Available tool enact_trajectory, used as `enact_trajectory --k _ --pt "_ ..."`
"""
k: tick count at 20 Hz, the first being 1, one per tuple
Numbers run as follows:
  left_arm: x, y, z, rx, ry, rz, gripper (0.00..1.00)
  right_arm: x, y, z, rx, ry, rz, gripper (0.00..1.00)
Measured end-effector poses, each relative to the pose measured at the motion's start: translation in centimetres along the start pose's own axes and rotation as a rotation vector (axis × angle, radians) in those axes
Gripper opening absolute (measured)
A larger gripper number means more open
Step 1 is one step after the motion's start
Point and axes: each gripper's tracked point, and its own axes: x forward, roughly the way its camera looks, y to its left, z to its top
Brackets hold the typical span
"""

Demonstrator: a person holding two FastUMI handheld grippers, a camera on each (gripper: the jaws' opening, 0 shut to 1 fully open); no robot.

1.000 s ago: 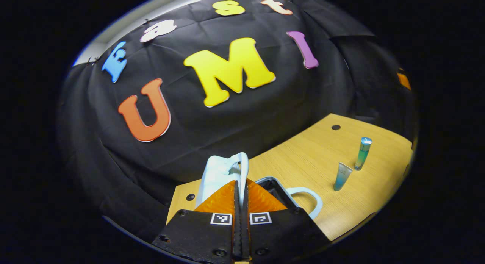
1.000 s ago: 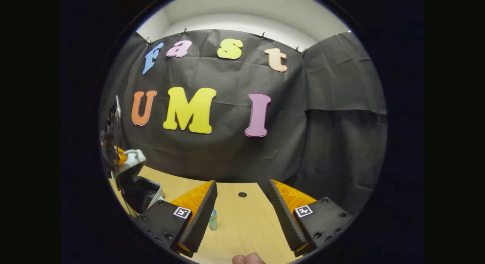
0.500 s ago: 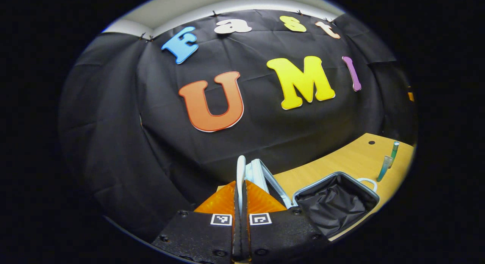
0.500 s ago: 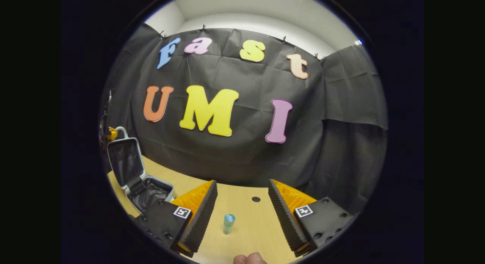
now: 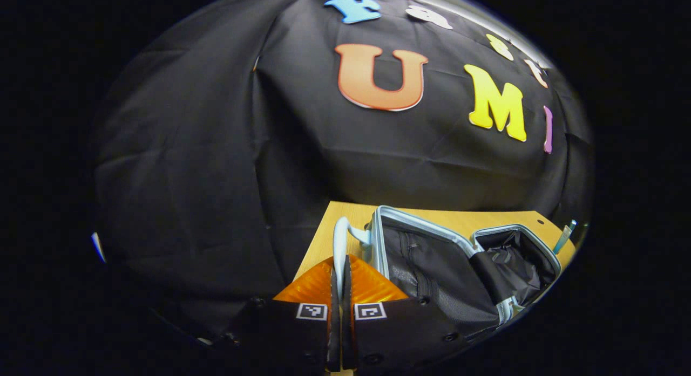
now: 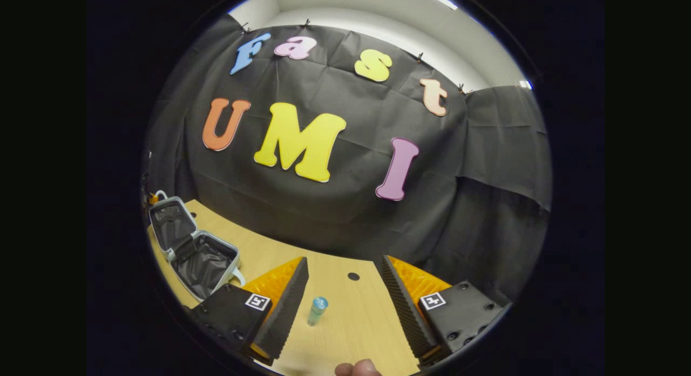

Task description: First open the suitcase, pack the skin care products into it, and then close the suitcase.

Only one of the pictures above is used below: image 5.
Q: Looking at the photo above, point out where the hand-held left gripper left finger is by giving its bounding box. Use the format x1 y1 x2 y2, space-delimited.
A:
227 256 342 372

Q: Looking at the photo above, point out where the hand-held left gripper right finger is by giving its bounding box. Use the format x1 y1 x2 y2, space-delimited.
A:
341 255 476 372

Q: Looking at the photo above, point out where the light blue suitcase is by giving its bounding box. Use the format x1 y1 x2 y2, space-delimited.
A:
332 205 563 333

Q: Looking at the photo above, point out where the white blue skin care tube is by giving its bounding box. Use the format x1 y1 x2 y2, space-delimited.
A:
552 220 577 256

